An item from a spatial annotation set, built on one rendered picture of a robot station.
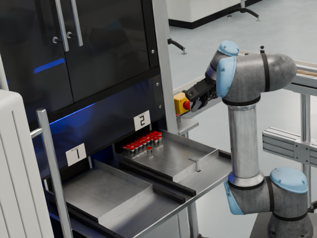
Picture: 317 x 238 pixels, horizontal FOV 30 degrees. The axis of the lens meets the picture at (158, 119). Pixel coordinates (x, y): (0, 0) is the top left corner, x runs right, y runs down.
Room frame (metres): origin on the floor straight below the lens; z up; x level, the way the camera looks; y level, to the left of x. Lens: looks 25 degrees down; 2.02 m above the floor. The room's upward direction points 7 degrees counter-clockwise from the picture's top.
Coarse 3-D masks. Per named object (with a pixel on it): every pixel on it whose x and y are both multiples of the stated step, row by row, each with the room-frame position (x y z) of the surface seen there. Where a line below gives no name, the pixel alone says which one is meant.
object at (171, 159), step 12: (168, 132) 2.26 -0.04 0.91; (168, 144) 2.21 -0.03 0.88; (180, 144) 2.20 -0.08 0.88; (192, 144) 2.16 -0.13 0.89; (204, 144) 2.11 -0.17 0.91; (120, 156) 2.11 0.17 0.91; (144, 156) 2.13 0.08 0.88; (156, 156) 2.12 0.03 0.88; (168, 156) 2.11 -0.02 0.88; (180, 156) 2.09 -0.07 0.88; (192, 156) 2.08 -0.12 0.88; (204, 156) 2.07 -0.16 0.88; (216, 156) 2.05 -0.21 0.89; (144, 168) 2.00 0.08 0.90; (156, 168) 2.02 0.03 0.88; (168, 168) 2.01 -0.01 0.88; (180, 168) 2.00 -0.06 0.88; (192, 168) 1.96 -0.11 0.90; (180, 180) 1.91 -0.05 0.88
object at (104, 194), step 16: (96, 160) 2.09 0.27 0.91; (80, 176) 2.04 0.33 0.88; (96, 176) 2.02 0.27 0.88; (112, 176) 2.00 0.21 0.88; (128, 176) 1.94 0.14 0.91; (48, 192) 1.89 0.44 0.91; (64, 192) 1.93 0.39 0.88; (80, 192) 1.91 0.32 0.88; (96, 192) 1.90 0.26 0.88; (112, 192) 1.89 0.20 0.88; (128, 192) 1.87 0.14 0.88; (144, 192) 1.82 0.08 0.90; (80, 208) 1.75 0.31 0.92; (96, 208) 1.79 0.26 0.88; (112, 208) 1.78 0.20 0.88; (128, 208) 1.77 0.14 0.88
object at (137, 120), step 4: (144, 112) 2.19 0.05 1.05; (148, 112) 2.21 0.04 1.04; (136, 116) 2.16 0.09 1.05; (140, 116) 2.18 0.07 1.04; (144, 116) 2.19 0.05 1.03; (148, 116) 2.21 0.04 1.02; (136, 120) 2.16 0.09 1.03; (140, 120) 2.18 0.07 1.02; (144, 120) 2.19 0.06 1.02; (148, 120) 2.20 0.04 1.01; (136, 124) 2.16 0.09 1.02; (140, 124) 2.17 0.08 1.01; (144, 124) 2.19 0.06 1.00; (148, 124) 2.20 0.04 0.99; (136, 128) 2.16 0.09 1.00; (140, 128) 2.17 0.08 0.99
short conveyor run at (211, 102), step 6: (198, 78) 2.70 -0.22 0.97; (186, 84) 2.65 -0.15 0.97; (192, 84) 2.67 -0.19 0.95; (174, 90) 2.59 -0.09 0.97; (180, 90) 2.62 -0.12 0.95; (186, 90) 2.66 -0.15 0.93; (210, 102) 2.62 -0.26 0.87; (216, 102) 2.65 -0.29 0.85; (204, 108) 2.59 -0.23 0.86; (186, 114) 2.51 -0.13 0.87; (192, 114) 2.53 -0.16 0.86
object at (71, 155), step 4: (80, 144) 1.97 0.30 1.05; (76, 148) 1.96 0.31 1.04; (80, 148) 1.97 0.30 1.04; (84, 148) 1.98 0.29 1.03; (68, 152) 1.94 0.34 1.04; (72, 152) 1.95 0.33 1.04; (76, 152) 1.96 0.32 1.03; (80, 152) 1.97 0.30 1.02; (84, 152) 1.98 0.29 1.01; (68, 156) 1.93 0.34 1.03; (72, 156) 1.94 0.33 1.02; (76, 156) 1.96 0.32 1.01; (80, 156) 1.97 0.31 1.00; (84, 156) 1.98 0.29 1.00; (68, 160) 1.93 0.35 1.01; (72, 160) 1.94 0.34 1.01; (76, 160) 1.95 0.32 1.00; (68, 164) 1.93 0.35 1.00
